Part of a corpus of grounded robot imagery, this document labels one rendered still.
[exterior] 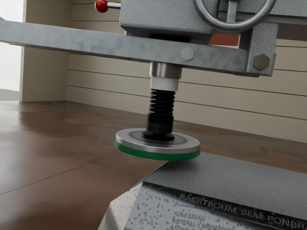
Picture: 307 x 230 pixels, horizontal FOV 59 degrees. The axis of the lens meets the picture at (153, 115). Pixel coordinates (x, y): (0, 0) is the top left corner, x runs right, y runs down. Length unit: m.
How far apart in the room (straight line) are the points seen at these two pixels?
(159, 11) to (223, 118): 6.24
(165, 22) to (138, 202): 0.36
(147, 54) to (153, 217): 0.34
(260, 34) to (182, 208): 0.38
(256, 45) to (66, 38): 0.42
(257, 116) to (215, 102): 1.00
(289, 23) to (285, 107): 5.98
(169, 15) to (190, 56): 0.10
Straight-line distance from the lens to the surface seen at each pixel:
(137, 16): 0.59
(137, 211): 0.54
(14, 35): 0.75
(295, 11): 0.63
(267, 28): 0.62
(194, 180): 0.60
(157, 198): 0.54
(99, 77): 8.34
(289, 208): 0.57
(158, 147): 0.59
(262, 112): 6.62
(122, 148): 0.63
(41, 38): 0.71
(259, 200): 0.57
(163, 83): 0.65
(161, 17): 0.58
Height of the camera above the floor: 1.01
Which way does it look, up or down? 8 degrees down
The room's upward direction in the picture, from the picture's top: 6 degrees clockwise
